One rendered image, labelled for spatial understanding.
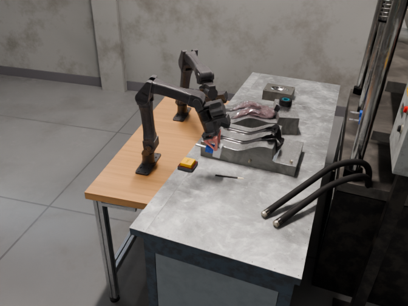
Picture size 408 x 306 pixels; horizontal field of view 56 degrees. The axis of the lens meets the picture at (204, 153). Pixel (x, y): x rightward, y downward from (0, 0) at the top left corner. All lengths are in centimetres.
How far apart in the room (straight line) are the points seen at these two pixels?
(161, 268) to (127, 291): 72
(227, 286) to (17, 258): 157
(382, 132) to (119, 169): 129
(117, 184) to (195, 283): 58
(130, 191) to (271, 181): 68
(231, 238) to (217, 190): 31
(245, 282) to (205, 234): 24
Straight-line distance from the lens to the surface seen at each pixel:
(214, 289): 169
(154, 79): 176
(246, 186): 183
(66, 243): 278
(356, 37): 432
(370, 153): 232
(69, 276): 258
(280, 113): 230
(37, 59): 550
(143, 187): 182
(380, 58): 180
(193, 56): 214
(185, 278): 171
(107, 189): 184
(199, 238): 155
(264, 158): 193
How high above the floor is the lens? 189
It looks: 32 degrees down
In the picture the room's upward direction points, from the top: 2 degrees clockwise
